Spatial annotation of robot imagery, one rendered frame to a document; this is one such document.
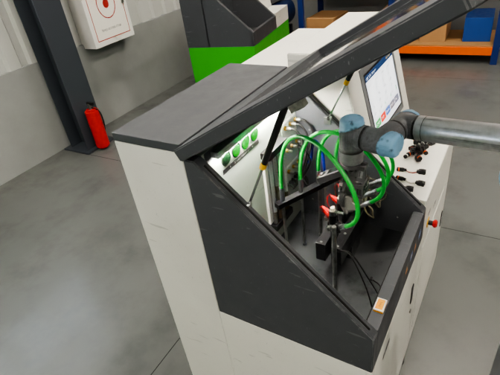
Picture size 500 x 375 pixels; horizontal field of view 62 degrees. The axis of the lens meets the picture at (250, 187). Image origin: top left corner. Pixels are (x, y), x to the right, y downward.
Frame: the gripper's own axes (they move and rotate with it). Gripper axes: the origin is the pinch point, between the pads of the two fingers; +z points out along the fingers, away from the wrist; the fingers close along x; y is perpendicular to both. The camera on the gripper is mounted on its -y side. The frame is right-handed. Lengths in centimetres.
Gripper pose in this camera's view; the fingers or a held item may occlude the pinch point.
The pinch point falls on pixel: (344, 210)
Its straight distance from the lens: 149.8
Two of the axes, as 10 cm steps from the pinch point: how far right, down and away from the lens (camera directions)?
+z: 1.2, 8.3, 5.4
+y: 8.5, 1.9, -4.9
